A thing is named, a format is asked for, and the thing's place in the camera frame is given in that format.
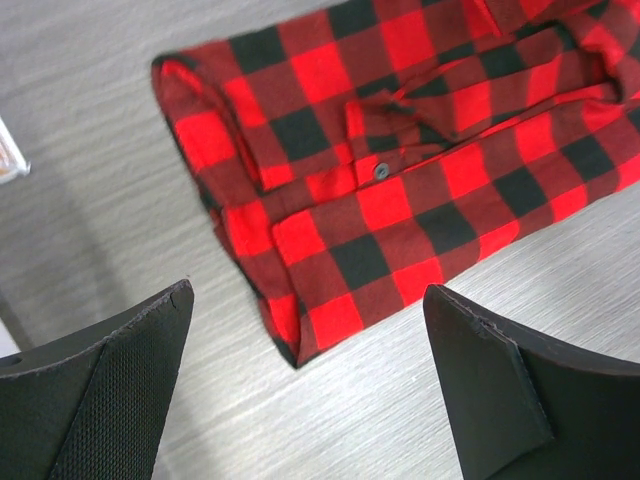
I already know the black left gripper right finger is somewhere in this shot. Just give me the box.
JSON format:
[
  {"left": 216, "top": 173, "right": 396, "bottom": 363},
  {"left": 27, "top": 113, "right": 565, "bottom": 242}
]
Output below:
[{"left": 423, "top": 285, "right": 639, "bottom": 479}]

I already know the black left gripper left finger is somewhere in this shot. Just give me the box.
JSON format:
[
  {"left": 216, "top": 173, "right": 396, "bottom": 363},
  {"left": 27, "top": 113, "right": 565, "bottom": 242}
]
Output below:
[{"left": 1, "top": 279, "right": 194, "bottom": 479}]

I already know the red black plaid shirt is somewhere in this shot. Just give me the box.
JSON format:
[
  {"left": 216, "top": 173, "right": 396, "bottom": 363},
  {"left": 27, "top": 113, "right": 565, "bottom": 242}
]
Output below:
[{"left": 151, "top": 1, "right": 639, "bottom": 368}]

